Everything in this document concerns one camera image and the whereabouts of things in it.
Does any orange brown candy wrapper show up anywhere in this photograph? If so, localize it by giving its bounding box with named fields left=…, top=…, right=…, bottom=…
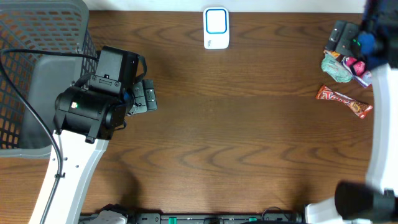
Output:
left=315, top=85, right=373, bottom=119

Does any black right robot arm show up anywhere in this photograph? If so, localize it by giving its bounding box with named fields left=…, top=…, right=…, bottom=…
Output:
left=302, top=0, right=397, bottom=223

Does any orange tissue pack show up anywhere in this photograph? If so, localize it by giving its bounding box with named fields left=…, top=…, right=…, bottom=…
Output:
left=323, top=50, right=341, bottom=60

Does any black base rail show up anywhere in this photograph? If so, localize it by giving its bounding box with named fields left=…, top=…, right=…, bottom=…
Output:
left=79, top=212, right=307, bottom=224

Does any purple red snack bag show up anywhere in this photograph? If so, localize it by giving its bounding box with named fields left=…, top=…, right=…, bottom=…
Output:
left=341, top=57, right=372, bottom=88

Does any grey plastic mesh basket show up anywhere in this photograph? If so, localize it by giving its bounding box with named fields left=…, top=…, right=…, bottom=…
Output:
left=1, top=0, right=97, bottom=159

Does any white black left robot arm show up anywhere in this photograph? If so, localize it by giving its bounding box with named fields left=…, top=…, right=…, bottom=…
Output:
left=29, top=46, right=157, bottom=223

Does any white barcode scanner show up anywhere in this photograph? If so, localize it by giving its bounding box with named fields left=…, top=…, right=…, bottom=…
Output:
left=203, top=7, right=230, bottom=50

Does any green flushable wipes pack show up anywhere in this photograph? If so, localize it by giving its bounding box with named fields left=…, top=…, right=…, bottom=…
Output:
left=321, top=54, right=353, bottom=83

